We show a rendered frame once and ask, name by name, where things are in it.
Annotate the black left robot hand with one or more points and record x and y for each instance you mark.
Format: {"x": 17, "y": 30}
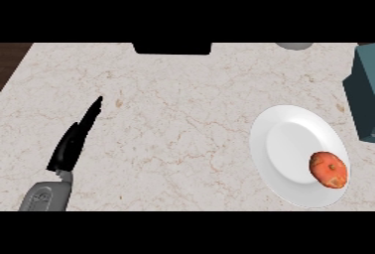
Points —
{"x": 73, "y": 142}

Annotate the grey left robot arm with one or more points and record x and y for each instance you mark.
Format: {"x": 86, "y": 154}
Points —
{"x": 46, "y": 195}

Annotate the white round plate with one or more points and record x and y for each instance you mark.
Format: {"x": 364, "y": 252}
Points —
{"x": 288, "y": 145}

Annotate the dark teal box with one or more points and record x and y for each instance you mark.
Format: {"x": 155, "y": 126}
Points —
{"x": 364, "y": 92}

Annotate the black rectangular appliance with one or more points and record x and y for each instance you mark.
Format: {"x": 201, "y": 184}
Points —
{"x": 172, "y": 48}

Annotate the orange round fruit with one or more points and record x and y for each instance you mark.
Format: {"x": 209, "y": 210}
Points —
{"x": 328, "y": 169}

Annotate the grey round object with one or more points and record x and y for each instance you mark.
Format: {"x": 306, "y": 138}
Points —
{"x": 294, "y": 46}

